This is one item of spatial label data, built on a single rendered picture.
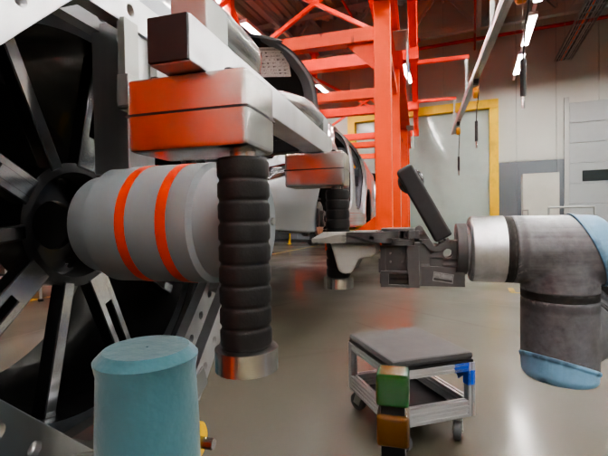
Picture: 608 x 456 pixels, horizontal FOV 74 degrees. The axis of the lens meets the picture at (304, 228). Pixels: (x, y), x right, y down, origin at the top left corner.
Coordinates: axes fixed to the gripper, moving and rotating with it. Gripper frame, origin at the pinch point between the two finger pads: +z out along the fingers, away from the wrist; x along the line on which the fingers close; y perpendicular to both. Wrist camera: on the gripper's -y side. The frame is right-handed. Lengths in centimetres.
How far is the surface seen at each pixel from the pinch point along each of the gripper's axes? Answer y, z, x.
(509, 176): -118, -271, 1256
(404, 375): 16.9, -11.9, -9.4
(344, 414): 82, 18, 112
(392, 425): 23.0, -10.4, -10.1
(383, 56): -161, 18, 347
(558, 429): 83, -66, 121
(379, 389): 18.7, -8.9, -10.2
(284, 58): -145, 98, 282
